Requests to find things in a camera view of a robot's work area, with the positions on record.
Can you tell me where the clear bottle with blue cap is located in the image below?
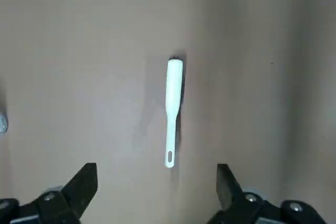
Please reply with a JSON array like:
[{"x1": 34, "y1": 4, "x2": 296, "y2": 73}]
[{"x1": 0, "y1": 115, "x2": 8, "y2": 137}]

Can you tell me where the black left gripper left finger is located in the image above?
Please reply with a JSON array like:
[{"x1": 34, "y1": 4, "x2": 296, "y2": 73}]
[{"x1": 0, "y1": 163, "x2": 99, "y2": 224}]

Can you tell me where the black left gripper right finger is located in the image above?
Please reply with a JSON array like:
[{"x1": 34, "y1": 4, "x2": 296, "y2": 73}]
[{"x1": 208, "y1": 164, "x2": 329, "y2": 224}]

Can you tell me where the white hand brush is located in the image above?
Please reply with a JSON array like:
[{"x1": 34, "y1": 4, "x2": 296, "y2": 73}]
[{"x1": 164, "y1": 57, "x2": 184, "y2": 168}]

